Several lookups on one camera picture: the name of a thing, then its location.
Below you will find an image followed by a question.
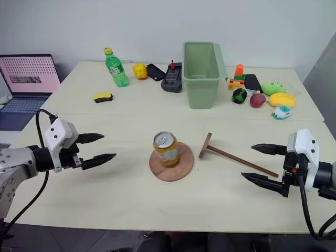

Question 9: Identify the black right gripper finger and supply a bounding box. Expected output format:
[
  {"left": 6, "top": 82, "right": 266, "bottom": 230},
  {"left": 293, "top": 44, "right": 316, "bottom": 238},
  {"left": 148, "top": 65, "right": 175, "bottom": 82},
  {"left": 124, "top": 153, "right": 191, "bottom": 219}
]
[
  {"left": 240, "top": 172, "right": 286, "bottom": 195},
  {"left": 250, "top": 143, "right": 288, "bottom": 156}
]

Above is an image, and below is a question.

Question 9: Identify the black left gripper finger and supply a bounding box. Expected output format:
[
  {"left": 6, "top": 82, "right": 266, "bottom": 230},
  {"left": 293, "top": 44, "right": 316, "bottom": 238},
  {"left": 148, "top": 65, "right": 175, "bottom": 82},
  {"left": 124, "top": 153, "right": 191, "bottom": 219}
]
[
  {"left": 78, "top": 132, "right": 106, "bottom": 145},
  {"left": 81, "top": 153, "right": 117, "bottom": 171}
]

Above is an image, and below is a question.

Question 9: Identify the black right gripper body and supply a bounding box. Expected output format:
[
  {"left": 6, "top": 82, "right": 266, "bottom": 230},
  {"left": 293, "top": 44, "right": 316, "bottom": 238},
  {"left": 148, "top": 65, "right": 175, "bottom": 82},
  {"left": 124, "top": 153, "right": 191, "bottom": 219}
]
[{"left": 281, "top": 151, "right": 308, "bottom": 198}]

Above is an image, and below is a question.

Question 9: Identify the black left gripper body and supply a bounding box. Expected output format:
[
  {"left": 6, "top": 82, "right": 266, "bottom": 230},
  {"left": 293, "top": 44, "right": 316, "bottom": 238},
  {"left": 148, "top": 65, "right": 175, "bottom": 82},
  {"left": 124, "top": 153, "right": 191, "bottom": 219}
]
[{"left": 59, "top": 142, "right": 85, "bottom": 172}]

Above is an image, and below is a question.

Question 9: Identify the wooden T-shaped stick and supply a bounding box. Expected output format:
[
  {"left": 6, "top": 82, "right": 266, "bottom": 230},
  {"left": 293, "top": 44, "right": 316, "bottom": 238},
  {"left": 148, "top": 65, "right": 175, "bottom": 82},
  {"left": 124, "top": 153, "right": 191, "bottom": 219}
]
[{"left": 198, "top": 132, "right": 279, "bottom": 179}]

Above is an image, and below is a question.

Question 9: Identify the round wooden coaster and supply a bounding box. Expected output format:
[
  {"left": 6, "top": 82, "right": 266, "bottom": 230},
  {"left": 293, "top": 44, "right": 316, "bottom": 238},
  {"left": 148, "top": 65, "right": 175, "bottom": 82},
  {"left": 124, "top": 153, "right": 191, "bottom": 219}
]
[{"left": 149, "top": 141, "right": 195, "bottom": 182}]

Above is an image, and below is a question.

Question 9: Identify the white and teal toy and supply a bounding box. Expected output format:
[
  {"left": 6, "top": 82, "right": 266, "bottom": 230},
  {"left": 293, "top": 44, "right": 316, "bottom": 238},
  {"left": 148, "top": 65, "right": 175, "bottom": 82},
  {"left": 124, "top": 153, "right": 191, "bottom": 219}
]
[{"left": 271, "top": 104, "right": 292, "bottom": 121}]

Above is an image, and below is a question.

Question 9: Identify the yellow and black sponge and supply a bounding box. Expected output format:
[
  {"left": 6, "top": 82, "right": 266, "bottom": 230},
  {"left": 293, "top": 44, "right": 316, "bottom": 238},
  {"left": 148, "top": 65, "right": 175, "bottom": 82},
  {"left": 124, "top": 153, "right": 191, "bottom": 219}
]
[{"left": 92, "top": 91, "right": 114, "bottom": 104}]

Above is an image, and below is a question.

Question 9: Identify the yellow plush mango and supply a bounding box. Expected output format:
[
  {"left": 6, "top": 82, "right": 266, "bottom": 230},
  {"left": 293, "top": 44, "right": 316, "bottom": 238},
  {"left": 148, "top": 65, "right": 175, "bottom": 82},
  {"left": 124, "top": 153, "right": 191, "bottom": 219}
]
[{"left": 268, "top": 92, "right": 297, "bottom": 109}]

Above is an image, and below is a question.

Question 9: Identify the dark red toy fruit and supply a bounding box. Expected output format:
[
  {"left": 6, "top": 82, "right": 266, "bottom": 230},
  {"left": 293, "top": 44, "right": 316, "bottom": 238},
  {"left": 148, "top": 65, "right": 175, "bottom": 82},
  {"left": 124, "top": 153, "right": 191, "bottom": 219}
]
[{"left": 249, "top": 90, "right": 267, "bottom": 109}]

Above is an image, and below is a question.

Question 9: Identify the green plush toy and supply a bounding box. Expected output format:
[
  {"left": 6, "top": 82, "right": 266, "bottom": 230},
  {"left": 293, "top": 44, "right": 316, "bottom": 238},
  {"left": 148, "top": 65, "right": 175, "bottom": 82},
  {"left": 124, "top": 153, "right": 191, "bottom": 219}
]
[{"left": 260, "top": 81, "right": 287, "bottom": 96}]

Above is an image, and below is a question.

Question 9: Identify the green and black toy ball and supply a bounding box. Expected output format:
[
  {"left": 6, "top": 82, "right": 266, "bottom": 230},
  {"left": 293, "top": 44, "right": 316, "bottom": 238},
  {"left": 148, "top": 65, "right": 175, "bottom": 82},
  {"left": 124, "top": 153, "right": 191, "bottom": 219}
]
[{"left": 231, "top": 88, "right": 248, "bottom": 105}]

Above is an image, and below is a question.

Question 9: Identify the yellow drink can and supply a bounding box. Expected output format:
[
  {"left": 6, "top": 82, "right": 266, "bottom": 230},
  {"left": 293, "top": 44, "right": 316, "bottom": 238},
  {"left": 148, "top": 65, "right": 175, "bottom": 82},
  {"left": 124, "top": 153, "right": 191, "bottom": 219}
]
[{"left": 152, "top": 131, "right": 181, "bottom": 169}]

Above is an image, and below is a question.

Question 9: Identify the black smartphone on white box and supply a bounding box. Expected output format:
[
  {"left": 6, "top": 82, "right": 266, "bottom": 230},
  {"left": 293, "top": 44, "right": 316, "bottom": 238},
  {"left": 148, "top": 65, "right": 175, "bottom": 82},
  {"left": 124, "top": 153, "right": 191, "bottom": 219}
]
[{"left": 244, "top": 73, "right": 264, "bottom": 96}]

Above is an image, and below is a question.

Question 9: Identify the green plastic soda bottle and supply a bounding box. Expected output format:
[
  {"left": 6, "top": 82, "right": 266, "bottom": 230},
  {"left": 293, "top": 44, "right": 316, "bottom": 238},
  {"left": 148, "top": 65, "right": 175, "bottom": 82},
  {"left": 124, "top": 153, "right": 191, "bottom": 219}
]
[{"left": 103, "top": 47, "right": 130, "bottom": 88}]

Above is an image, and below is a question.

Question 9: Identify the colourful toy brick figure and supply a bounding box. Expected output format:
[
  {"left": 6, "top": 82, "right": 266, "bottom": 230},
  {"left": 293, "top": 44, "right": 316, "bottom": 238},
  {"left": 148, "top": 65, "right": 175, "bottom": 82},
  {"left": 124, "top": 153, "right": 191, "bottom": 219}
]
[{"left": 227, "top": 64, "right": 246, "bottom": 92}]

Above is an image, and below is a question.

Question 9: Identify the grey panel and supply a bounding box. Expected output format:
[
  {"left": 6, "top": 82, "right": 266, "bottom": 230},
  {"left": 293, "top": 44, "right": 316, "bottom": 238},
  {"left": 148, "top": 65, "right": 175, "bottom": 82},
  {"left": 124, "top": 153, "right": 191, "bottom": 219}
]
[{"left": 301, "top": 33, "right": 336, "bottom": 124}]

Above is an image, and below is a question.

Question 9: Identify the yellow toy pepper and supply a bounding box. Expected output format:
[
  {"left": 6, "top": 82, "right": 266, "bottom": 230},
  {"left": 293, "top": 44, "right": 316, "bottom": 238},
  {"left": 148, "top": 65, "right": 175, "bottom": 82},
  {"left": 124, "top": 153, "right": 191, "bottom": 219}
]
[{"left": 132, "top": 62, "right": 150, "bottom": 81}]

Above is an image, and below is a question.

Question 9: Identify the blue laptop with pink screen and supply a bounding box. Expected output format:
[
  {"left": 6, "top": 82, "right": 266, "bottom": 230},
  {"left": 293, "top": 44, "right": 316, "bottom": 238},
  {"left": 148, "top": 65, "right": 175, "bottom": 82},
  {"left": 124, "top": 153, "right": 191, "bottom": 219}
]
[{"left": 0, "top": 54, "right": 62, "bottom": 131}]

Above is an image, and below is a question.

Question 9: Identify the green plastic bin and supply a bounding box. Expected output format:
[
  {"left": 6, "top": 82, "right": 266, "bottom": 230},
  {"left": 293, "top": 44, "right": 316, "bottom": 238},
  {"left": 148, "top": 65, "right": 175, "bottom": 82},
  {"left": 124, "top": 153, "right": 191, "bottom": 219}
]
[{"left": 182, "top": 40, "right": 228, "bottom": 110}]

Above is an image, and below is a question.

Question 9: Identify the black handheld game controller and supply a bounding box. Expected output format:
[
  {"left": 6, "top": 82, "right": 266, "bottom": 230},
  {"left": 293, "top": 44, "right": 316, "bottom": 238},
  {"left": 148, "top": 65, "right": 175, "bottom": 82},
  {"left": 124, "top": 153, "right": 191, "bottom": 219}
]
[{"left": 160, "top": 59, "right": 184, "bottom": 93}]

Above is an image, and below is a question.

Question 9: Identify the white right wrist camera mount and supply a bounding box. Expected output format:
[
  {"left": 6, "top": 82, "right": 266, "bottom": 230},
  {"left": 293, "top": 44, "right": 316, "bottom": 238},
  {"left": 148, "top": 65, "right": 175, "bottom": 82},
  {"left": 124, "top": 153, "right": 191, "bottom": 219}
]
[{"left": 286, "top": 128, "right": 320, "bottom": 192}]

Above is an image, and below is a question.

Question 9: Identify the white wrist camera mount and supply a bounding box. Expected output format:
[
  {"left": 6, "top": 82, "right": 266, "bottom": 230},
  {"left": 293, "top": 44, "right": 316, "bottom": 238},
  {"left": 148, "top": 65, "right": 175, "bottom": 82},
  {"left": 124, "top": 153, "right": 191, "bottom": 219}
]
[
  {"left": 286, "top": 128, "right": 320, "bottom": 192},
  {"left": 44, "top": 118, "right": 80, "bottom": 173}
]

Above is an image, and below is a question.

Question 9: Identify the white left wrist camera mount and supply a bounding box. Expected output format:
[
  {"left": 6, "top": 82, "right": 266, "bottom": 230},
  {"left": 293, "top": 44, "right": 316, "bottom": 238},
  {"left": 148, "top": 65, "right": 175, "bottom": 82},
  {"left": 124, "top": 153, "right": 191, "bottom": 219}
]
[{"left": 44, "top": 118, "right": 80, "bottom": 173}]

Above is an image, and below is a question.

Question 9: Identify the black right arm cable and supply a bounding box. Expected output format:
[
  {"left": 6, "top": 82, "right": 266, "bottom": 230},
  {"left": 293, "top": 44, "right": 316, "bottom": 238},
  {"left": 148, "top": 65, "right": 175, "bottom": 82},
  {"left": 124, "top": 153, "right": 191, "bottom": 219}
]
[{"left": 298, "top": 180, "right": 336, "bottom": 240}]

